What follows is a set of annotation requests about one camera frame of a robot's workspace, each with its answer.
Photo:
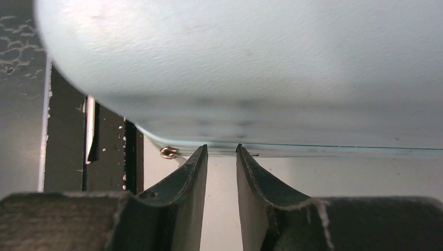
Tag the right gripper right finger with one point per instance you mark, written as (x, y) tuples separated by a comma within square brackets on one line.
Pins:
[(275, 216)]

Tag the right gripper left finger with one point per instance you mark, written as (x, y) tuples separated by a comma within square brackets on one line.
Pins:
[(167, 216)]

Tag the silver zipper pull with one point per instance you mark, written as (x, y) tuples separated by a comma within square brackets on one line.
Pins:
[(172, 153)]

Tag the light blue ribbed suitcase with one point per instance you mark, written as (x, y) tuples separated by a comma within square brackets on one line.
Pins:
[(282, 78)]

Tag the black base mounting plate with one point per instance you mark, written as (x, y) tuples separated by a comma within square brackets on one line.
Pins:
[(87, 146)]

